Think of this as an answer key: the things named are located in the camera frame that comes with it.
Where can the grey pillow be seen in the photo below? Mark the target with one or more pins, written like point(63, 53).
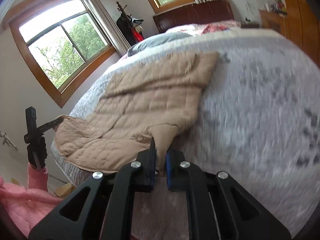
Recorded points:
point(155, 40)

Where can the black gloved left hand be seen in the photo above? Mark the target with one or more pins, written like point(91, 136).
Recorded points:
point(37, 153)

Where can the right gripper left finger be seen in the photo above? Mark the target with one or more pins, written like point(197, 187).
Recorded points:
point(101, 207)

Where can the beige quilted jacket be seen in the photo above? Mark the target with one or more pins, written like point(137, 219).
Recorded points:
point(149, 102)

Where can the grey curtain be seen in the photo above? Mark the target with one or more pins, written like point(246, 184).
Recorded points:
point(108, 25)

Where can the wooden wardrobe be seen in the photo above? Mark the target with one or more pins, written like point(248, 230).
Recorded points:
point(303, 27)

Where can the pink knitted sleeve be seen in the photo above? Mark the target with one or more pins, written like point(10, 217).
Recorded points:
point(27, 206)

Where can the coat rack with clothes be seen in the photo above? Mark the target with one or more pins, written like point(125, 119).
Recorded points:
point(129, 26)

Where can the pink floral bedding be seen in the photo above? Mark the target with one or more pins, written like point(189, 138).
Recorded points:
point(199, 29)

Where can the wooden desk with items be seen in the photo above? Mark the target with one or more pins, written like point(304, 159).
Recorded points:
point(274, 17)

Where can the side window wooden frame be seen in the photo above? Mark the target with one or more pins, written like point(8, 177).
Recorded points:
point(61, 42)

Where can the grey patterned quilt bedspread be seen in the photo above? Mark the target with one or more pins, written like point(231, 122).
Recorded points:
point(258, 119)

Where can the dark wooden headboard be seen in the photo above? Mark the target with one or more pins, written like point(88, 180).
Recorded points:
point(203, 13)

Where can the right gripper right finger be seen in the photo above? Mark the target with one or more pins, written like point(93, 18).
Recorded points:
point(218, 206)

